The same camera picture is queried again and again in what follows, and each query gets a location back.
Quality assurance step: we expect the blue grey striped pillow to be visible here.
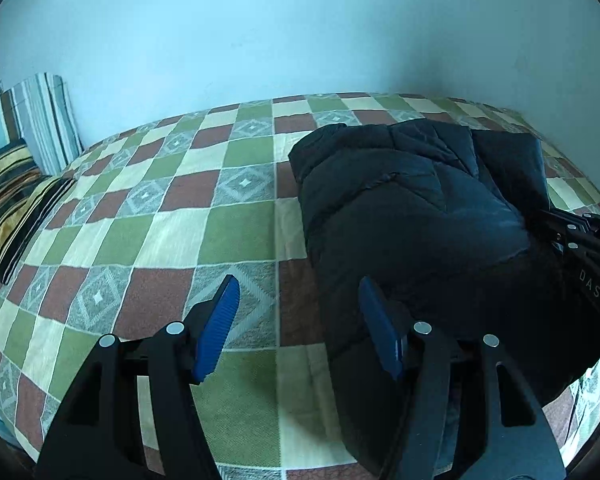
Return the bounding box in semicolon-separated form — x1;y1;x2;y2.
0;72;84;177

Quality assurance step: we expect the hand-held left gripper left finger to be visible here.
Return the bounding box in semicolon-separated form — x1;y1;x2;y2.
34;274;242;480

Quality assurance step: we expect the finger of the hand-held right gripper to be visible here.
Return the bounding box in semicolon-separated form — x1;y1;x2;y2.
547;232;600;260
529;207;600;235

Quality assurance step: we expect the checkered patchwork bed sheet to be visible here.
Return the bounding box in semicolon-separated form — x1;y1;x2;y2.
0;91;600;480

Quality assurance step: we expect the gold black striped pillow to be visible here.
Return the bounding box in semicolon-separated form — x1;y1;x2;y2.
0;139;76;286

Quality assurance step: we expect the black puffer jacket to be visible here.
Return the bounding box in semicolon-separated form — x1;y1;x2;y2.
287;120;600;473

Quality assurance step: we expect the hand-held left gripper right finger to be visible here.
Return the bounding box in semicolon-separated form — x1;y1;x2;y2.
357;275;567;480

